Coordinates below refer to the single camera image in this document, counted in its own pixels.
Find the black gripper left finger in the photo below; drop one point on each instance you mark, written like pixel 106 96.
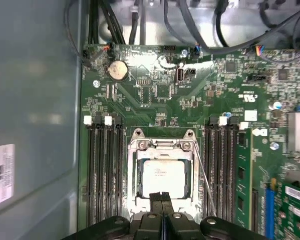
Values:
pixel 156 202

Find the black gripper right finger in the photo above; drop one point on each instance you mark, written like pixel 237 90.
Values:
pixel 169 202

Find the silver CPU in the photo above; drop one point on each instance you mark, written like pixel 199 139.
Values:
pixel 162 175

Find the CPU socket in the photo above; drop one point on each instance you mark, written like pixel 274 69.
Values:
pixel 131 170

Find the green RAM stick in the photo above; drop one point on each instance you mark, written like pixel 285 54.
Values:
pixel 242 160

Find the black expansion slot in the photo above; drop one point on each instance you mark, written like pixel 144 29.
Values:
pixel 255 210

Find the green motherboard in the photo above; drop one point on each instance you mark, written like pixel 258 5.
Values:
pixel 129 107

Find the blue expansion slot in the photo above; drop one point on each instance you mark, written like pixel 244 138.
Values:
pixel 270 210

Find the silver mounting screw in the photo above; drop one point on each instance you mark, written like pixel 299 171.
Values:
pixel 183 53
pixel 274 145
pixel 96 83
pixel 275 105

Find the internal USB port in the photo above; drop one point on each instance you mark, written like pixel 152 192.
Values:
pixel 180 75

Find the round coin battery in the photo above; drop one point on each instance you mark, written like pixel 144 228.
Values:
pixel 117 70

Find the white case sticker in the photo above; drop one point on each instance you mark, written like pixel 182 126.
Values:
pixel 3 175

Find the black PC case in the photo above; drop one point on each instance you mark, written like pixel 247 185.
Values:
pixel 34 100

